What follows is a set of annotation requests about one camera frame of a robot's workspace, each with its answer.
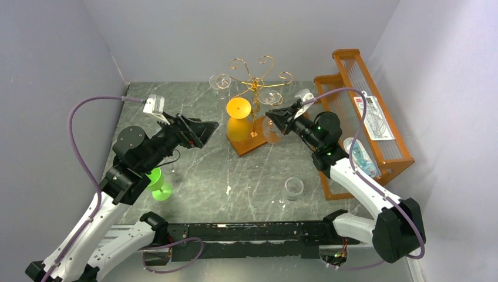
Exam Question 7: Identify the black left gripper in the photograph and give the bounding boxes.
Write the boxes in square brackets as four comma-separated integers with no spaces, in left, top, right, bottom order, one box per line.
[142,112,219,173]

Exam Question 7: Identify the clear wine glass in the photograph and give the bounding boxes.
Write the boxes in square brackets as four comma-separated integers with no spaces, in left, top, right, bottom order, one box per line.
[258,89,283,144]
[208,73,232,100]
[279,177,304,212]

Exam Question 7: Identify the yellow plastic wine glass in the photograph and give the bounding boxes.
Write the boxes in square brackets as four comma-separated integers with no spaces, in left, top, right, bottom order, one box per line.
[226,97,253,142]

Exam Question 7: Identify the green plastic wine glass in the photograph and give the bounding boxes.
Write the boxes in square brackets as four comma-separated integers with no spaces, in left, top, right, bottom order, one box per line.
[146,167,172,202]

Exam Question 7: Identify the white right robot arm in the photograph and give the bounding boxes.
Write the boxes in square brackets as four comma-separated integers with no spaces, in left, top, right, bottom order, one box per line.
[265,108,426,263]

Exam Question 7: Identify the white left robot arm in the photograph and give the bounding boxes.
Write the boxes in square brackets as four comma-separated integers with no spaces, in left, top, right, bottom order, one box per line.
[25,113,219,281]

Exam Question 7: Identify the blue packaged item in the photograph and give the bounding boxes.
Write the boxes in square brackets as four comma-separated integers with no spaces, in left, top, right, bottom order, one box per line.
[352,139,379,179]

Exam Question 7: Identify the wooden tiered display shelf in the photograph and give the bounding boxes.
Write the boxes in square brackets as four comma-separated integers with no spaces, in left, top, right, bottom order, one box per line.
[314,49,414,186]

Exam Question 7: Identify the white packaged ruler set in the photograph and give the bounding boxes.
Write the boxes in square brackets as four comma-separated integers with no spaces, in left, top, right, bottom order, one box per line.
[354,90,395,141]

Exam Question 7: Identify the gold wire wine glass rack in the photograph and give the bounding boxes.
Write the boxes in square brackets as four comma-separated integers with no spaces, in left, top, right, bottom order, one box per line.
[226,55,293,157]

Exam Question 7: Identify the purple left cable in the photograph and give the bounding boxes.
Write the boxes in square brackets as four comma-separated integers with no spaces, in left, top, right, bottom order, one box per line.
[41,96,144,282]

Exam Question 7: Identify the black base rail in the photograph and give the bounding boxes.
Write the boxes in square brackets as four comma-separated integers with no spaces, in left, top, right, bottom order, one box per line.
[145,220,359,262]

